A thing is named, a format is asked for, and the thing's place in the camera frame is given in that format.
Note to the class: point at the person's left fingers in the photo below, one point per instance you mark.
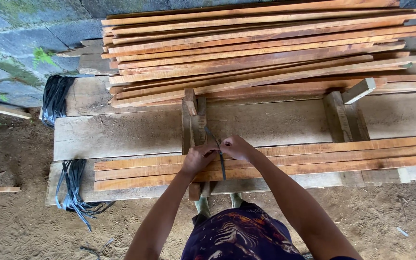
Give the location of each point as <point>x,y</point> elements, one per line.
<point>211,151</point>

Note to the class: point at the person's green boot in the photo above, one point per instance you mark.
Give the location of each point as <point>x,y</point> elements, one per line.
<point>202,207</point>
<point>235,200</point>

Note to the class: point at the pile of wooden slats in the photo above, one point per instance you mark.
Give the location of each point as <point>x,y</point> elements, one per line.
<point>258,50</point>

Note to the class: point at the grey wooden workbench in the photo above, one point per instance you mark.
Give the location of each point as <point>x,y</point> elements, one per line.
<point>139,126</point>

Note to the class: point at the person's patterned shorts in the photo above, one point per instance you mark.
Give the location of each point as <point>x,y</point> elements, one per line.
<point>238,234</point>

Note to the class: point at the bundle of wooden slats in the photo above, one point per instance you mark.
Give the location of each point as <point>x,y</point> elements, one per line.
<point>302,162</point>

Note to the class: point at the wooden jig bracket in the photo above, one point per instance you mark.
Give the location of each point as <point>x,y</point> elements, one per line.
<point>349,115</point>
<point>193,122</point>

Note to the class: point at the person's right hand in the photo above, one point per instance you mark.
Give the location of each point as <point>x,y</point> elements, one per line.
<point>237,148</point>

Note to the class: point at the person's left hand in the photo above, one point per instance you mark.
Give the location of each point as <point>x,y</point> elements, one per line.
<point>195,159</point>

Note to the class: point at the person's right fingers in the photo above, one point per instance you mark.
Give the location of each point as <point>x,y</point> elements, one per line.
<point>226,148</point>

